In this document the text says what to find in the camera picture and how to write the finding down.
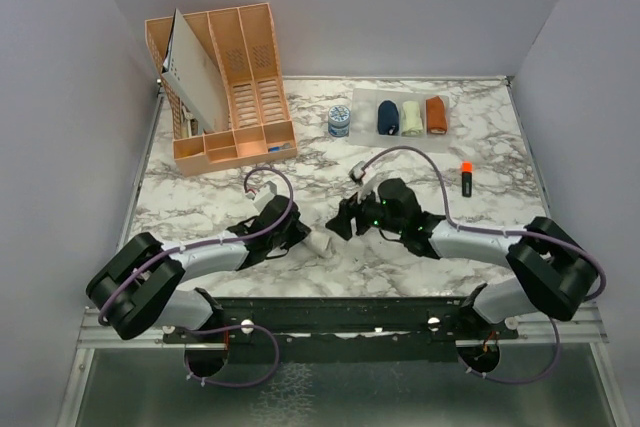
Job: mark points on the clear plastic tray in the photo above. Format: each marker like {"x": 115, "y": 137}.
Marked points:
{"x": 363, "y": 127}

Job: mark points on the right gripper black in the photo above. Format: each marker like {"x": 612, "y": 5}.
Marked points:
{"x": 348, "y": 209}

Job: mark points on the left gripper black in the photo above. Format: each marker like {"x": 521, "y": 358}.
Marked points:
{"x": 299, "y": 232}

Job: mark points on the orange capped marker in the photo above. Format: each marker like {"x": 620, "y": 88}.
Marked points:
{"x": 466, "y": 179}

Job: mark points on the aluminium rail frame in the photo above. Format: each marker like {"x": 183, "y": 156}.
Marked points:
{"x": 480, "y": 360}

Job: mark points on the small blue white jar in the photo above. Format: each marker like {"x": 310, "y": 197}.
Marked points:
{"x": 339, "y": 119}

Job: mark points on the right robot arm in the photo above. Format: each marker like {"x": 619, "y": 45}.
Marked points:
{"x": 549, "y": 275}

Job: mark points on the orange desk file organizer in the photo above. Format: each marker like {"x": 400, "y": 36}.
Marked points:
{"x": 242, "y": 44}

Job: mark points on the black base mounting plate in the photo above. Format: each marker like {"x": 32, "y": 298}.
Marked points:
{"x": 346, "y": 330}

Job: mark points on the blue item in organizer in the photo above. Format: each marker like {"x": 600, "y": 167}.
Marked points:
{"x": 278, "y": 148}

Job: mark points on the white pink underwear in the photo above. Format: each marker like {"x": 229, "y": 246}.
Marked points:
{"x": 319, "y": 243}

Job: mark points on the rolled cream cloth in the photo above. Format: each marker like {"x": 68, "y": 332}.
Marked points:
{"x": 411, "y": 119}

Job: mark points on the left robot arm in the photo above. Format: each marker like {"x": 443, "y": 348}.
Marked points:
{"x": 136, "y": 289}

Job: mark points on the navy blue underwear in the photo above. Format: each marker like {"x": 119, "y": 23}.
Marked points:
{"x": 388, "y": 122}

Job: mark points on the white perforated board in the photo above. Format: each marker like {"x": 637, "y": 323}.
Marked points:
{"x": 192, "y": 75}

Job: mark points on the rolled orange cloth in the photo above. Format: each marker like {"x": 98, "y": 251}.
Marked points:
{"x": 436, "y": 116}

